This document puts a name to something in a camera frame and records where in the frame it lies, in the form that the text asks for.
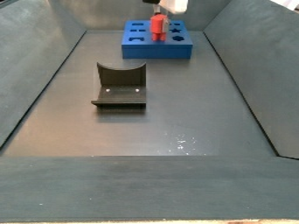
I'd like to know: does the black curved fixture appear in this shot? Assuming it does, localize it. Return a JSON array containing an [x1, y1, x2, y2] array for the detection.
[[91, 64, 146, 107]]

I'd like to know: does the blue shape sorting block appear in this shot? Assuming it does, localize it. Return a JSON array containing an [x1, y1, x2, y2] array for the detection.
[[122, 20, 192, 59]]

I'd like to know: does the red three prong object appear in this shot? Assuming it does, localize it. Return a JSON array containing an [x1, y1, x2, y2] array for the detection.
[[150, 14, 167, 41]]

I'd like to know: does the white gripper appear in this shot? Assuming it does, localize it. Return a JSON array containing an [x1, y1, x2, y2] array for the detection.
[[143, 0, 188, 32]]

